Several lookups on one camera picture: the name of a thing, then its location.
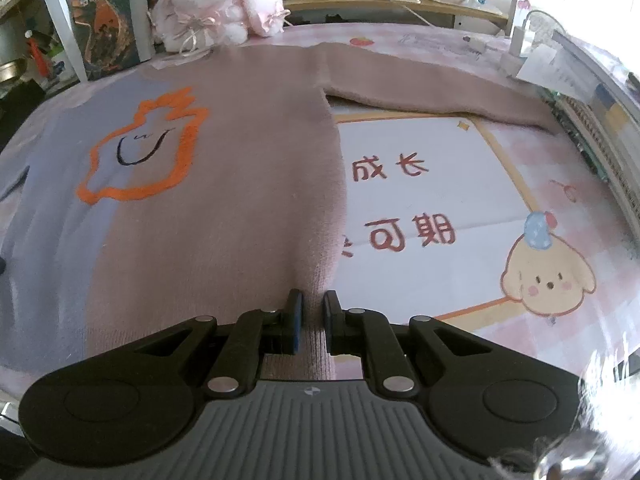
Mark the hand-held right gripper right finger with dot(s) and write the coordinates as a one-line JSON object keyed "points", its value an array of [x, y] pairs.
{"points": [[326, 325]]}

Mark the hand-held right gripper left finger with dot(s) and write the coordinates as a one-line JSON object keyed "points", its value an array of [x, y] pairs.
{"points": [[297, 325]]}

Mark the pink and lavender knit sweater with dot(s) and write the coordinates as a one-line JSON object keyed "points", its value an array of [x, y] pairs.
{"points": [[225, 185]]}

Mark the pink checked cartoon printed mat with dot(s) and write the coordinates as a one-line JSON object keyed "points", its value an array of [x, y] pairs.
{"points": [[450, 210]]}

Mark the clear fuzzy charm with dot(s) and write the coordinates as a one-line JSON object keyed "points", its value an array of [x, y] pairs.
{"points": [[595, 435]]}

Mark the wooden shelf board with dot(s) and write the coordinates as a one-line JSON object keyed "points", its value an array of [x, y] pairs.
{"points": [[400, 7]]}

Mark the pink and white bunny plush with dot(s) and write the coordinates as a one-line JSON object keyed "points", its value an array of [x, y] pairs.
{"points": [[210, 0]]}

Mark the white paper sheet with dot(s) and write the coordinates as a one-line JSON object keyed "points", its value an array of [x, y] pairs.
{"points": [[555, 72]]}

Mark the white charger plug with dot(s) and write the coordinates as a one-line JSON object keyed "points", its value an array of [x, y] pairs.
{"points": [[517, 42]]}

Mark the stack of notebooks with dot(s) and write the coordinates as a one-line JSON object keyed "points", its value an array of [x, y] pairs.
{"points": [[605, 110]]}

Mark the dark book with orange print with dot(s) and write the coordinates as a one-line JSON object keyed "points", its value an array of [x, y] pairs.
{"points": [[107, 25]]}

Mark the red tassel ornament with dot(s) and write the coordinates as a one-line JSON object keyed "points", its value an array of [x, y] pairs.
{"points": [[35, 52]]}

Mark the metal bowl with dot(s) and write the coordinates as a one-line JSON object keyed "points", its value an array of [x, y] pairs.
{"points": [[11, 71]]}

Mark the white shelf frame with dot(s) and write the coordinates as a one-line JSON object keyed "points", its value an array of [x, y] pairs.
{"points": [[60, 10]]}

